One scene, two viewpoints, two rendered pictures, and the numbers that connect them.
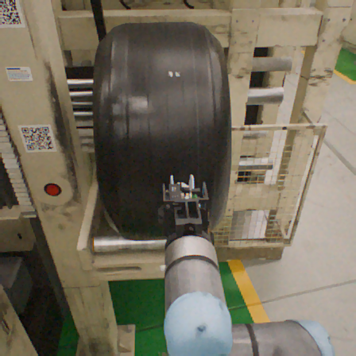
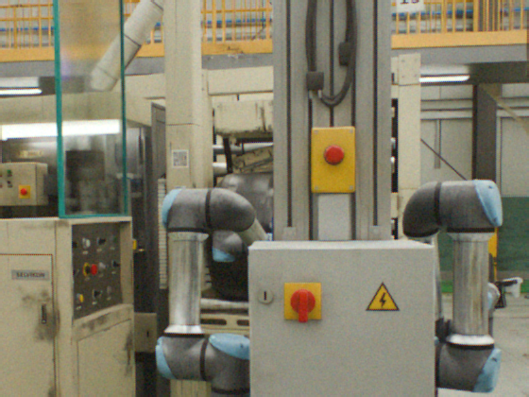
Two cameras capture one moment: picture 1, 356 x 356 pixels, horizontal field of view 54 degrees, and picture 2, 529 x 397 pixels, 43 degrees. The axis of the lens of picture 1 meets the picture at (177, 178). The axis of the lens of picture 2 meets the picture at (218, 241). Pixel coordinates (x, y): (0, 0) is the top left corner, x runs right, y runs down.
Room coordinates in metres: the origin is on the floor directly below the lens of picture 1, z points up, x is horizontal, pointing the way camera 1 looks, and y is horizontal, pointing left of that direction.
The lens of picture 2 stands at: (-1.95, -0.76, 1.31)
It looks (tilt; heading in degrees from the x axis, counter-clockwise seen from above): 3 degrees down; 19
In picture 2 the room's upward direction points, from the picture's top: 1 degrees counter-clockwise
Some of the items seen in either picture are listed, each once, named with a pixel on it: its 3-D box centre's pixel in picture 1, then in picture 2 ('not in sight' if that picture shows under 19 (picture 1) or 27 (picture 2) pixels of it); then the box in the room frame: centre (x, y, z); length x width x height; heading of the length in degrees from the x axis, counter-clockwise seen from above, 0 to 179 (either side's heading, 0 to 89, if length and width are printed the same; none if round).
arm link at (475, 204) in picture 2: not in sight; (469, 286); (-0.11, -0.80, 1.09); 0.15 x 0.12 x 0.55; 78
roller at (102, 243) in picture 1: (152, 241); (237, 304); (0.68, 0.07, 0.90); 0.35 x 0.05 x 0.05; 93
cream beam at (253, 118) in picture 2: not in sight; (284, 118); (1.12, -0.03, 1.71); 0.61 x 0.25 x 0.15; 93
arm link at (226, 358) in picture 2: not in sight; (229, 359); (-0.21, -0.18, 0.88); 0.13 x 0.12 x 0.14; 94
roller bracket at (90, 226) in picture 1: (94, 210); (205, 299); (0.81, 0.26, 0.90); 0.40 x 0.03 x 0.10; 3
